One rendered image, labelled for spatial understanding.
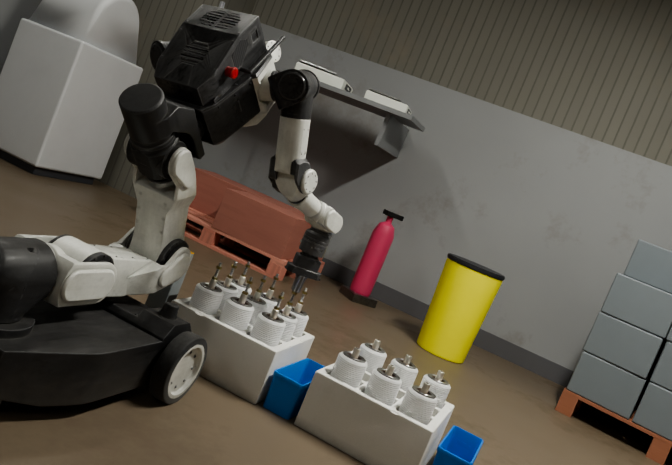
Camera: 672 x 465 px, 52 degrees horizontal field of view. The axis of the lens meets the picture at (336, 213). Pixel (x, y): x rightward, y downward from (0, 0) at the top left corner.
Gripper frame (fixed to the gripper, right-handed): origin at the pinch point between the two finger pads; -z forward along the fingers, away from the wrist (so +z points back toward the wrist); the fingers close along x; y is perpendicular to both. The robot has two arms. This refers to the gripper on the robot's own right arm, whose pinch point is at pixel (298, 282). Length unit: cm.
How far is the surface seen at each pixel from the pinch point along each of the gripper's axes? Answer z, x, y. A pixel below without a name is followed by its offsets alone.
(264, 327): -14.3, -9.7, -13.4
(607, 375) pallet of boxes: -7, 207, 69
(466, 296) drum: 2, 137, 115
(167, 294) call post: -20.4, -36.8, 13.6
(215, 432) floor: -37, -22, -45
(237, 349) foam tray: -23.6, -15.1, -13.0
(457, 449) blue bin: -31, 65, -26
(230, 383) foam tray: -34.2, -13.4, -14.2
